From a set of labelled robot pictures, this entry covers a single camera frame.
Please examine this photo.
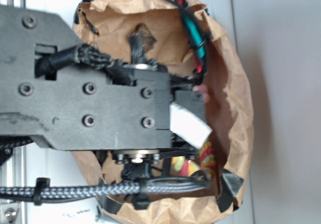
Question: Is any red and teal cable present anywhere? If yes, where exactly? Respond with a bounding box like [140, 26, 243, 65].
[0, 0, 213, 83]

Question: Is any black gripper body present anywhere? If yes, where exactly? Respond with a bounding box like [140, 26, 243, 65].
[112, 89, 207, 164]

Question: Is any black metal bracket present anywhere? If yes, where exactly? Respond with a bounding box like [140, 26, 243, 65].
[0, 137, 13, 165]

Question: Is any grey braided cable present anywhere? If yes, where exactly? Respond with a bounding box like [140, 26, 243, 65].
[0, 170, 211, 206]

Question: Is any multicolored twisted rope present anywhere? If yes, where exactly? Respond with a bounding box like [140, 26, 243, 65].
[171, 136, 217, 178]

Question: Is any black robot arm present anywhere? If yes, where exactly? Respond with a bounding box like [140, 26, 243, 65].
[1, 6, 211, 164]

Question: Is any pink plush bunny toy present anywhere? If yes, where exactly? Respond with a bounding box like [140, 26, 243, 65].
[193, 84, 210, 103]

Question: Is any white label tag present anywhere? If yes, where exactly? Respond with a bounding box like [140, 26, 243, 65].
[170, 102, 213, 150]

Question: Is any brown paper bag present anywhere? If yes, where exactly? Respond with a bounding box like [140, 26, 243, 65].
[73, 0, 254, 223]

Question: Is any brown rough block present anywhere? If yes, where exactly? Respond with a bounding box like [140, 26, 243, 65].
[132, 23, 157, 53]

